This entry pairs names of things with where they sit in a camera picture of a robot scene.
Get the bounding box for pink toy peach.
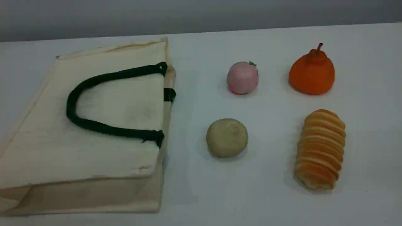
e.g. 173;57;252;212
226;61;259;95

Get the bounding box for white canvas handbag green handles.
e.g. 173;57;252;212
0;37;177;217

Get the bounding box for beige round bun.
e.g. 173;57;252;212
206;118;248;158

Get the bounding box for orange toy pear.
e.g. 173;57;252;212
288;43;335;95

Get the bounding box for ridged golden bread roll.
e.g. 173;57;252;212
294;109;346;191

